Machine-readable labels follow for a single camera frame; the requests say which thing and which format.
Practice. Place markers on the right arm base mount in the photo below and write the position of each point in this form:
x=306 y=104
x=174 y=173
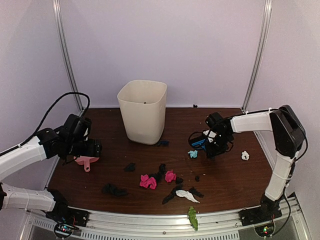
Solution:
x=260 y=215

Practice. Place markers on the white paper scrap front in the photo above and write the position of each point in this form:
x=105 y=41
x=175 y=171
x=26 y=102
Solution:
x=186 y=194

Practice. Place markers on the dark blue paper scrap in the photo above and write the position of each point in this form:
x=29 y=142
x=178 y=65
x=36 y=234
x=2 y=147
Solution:
x=163 y=143

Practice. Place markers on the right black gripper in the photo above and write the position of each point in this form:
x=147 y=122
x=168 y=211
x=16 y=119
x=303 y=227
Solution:
x=213 y=152

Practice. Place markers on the white paper scrap right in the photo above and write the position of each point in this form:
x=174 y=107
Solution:
x=245 y=156

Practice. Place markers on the black paper scrap front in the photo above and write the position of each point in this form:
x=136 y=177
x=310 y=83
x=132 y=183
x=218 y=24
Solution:
x=179 y=186

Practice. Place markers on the pink paper scrap right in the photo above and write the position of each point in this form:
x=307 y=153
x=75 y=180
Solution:
x=170 y=176

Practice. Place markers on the right frame post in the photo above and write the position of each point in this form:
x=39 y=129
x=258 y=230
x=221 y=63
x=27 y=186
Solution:
x=264 y=31

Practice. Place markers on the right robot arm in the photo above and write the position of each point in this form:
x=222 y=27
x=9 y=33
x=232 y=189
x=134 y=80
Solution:
x=288 y=133

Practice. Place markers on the pink paper scrap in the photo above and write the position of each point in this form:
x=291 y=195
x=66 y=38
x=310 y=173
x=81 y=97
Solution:
x=170 y=176
x=148 y=182

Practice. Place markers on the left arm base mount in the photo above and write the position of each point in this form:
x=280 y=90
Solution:
x=62 y=213

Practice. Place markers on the frame post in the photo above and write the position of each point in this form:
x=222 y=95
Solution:
x=264 y=31
x=63 y=44

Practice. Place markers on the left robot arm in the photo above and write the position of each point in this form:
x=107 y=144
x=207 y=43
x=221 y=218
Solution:
x=43 y=145

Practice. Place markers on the light blue paper scrap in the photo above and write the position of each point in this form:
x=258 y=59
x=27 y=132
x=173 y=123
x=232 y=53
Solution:
x=193 y=154

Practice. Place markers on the pink plastic dustpan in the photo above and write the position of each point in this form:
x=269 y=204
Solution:
x=86 y=161

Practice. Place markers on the aluminium front rail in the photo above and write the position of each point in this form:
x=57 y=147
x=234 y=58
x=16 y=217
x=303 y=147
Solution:
x=221 y=225

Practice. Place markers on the white paper scrap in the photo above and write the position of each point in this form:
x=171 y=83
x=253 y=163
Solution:
x=245 y=156
x=186 y=194

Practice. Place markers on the pink paper scrap left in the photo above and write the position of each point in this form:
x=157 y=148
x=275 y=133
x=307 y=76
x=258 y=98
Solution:
x=148 y=182

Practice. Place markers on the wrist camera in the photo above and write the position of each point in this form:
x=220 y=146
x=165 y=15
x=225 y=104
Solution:
x=213 y=121
x=76 y=128

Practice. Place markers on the green paper scrap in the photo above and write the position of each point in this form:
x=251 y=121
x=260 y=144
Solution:
x=193 y=218

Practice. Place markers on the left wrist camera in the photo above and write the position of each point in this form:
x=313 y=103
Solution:
x=76 y=128

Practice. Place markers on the blue hand brush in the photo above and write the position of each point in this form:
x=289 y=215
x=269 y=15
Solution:
x=198 y=143

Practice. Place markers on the black paper scrap front-left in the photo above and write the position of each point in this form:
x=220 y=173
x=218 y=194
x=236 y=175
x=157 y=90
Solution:
x=114 y=190

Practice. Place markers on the black paper scrap left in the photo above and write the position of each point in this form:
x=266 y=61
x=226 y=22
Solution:
x=131 y=167

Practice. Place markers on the left frame post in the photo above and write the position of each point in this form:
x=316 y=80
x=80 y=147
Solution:
x=63 y=44

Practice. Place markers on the cream plastic waste bin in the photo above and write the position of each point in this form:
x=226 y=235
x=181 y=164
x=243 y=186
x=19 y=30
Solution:
x=143 y=109

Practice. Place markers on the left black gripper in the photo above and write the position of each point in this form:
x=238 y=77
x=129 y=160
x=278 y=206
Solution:
x=97 y=148

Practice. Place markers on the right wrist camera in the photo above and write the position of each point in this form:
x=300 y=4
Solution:
x=213 y=121

